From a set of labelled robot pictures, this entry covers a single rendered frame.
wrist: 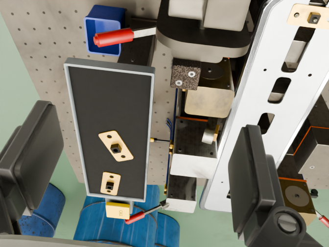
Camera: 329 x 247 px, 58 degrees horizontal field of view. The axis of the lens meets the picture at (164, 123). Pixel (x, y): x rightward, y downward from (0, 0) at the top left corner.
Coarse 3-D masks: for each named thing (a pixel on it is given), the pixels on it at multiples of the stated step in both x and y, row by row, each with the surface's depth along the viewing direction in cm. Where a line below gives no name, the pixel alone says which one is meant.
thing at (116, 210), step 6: (108, 204) 74; (114, 204) 74; (120, 204) 74; (126, 204) 75; (108, 210) 76; (114, 210) 75; (120, 210) 75; (126, 210) 75; (108, 216) 78; (114, 216) 77; (120, 216) 77; (126, 216) 77
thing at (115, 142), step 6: (102, 132) 55; (108, 132) 55; (114, 132) 55; (102, 138) 56; (108, 138) 56; (114, 138) 56; (120, 138) 56; (108, 144) 57; (114, 144) 57; (120, 144) 57; (114, 150) 57; (120, 150) 57; (126, 150) 58; (114, 156) 60; (120, 156) 59; (126, 156) 59; (132, 156) 59
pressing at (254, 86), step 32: (288, 0) 52; (256, 32) 56; (288, 32) 56; (320, 32) 55; (256, 64) 61; (320, 64) 60; (256, 96) 67; (288, 96) 66; (224, 128) 74; (288, 128) 73; (224, 160) 83; (224, 192) 94
